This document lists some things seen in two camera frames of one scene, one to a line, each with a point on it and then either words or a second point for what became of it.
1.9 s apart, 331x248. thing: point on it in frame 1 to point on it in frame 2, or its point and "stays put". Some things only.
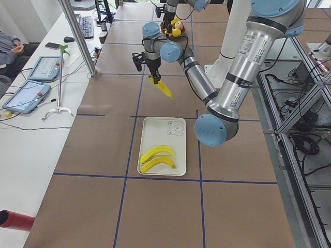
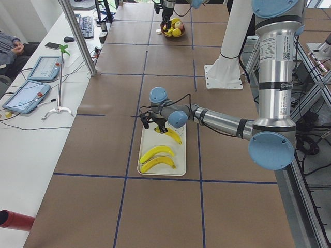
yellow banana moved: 158,160 stays put
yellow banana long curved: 162,87 to 170,132
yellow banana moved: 155,150 stays put
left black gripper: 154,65 to 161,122
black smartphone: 52,45 stays put
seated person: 14,53 stays put
